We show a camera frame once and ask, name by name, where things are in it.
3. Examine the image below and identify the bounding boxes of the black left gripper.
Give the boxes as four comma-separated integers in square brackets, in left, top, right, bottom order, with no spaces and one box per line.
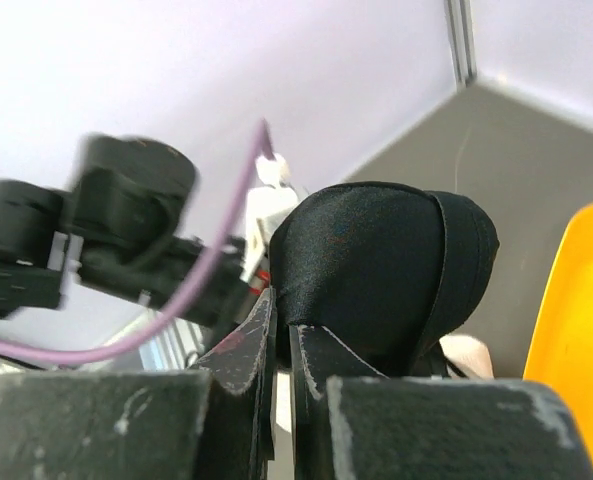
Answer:
[0,133,257,326]

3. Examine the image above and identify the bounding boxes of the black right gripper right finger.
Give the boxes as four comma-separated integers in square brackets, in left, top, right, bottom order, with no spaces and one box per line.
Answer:
[289,326,593,480]

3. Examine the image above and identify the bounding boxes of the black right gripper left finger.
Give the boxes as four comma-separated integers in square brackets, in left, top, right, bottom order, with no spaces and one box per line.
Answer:
[0,289,277,479]

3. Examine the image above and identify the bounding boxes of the white mesh laundry bag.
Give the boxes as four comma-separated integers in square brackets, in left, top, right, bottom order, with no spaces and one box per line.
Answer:
[440,334,494,379]

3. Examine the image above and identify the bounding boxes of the black bra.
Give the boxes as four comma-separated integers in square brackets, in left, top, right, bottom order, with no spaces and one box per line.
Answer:
[269,182,500,376]

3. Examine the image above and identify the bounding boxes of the yellow plastic basket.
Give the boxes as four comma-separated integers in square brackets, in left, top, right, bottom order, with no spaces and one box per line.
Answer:
[523,203,593,461]

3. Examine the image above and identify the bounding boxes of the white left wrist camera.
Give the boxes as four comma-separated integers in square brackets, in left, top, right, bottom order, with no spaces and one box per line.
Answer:
[241,154,306,281]

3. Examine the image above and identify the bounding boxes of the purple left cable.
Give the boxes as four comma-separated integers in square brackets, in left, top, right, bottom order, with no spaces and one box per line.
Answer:
[0,118,277,363]

